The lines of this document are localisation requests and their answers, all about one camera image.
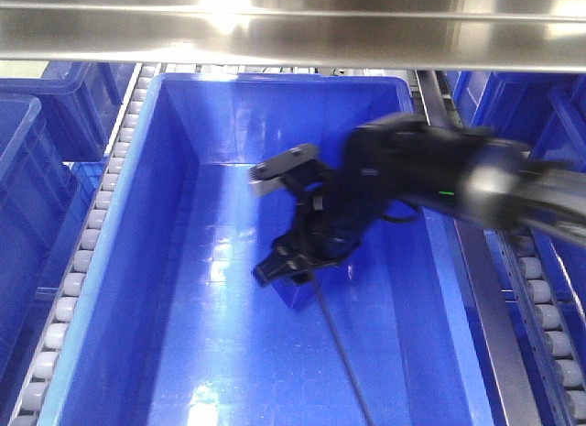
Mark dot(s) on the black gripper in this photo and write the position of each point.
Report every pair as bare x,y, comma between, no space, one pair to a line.
334,208

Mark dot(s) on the blue plastic block part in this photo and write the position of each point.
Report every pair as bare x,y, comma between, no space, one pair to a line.
328,284

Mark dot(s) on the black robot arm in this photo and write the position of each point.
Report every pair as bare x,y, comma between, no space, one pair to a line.
461,172

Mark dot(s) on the white roller track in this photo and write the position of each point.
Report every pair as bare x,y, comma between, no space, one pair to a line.
518,358
41,366

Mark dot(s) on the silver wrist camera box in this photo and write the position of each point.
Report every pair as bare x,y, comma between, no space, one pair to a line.
265,177

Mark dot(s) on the stainless steel shelf frame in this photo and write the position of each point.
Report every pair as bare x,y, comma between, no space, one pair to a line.
493,35

